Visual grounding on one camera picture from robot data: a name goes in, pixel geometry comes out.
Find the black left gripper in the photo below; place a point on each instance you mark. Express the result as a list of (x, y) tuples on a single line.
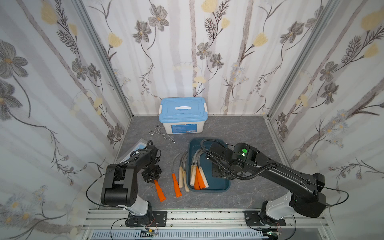
[(151, 173)]

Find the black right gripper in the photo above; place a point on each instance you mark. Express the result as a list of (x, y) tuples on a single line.
[(218, 171)]

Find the thin orange handle sickle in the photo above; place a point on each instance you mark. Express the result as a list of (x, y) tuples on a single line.
[(199, 176)]

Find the wooden handle sickle group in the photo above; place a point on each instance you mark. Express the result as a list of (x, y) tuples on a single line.
[(193, 163)]

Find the orange handle sickle group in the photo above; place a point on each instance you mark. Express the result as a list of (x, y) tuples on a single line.
[(196, 186)]

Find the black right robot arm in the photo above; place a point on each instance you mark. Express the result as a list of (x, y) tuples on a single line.
[(304, 195)]

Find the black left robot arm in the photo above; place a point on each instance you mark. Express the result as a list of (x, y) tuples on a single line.
[(120, 186)]

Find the teal plastic storage bin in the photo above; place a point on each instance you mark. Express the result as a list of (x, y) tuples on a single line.
[(216, 185)]

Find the white storage box blue lid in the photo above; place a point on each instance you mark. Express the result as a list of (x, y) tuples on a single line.
[(183, 115)]

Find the bagged blue face masks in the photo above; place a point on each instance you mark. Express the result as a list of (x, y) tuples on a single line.
[(141, 144)]

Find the wooden handle sickle beside bin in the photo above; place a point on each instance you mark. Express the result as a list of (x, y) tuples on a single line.
[(184, 172)]

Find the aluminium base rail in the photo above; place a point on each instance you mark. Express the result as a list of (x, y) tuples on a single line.
[(193, 216)]

